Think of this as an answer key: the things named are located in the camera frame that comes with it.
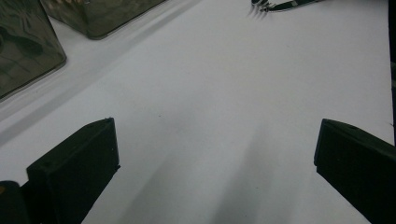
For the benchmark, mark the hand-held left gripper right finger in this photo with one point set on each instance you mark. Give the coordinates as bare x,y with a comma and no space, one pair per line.
358,165

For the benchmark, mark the translucent grey plastic bin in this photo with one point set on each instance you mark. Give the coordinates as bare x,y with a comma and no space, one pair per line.
25,46
102,15

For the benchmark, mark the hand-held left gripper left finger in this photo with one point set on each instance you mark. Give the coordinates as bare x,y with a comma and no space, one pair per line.
74,171

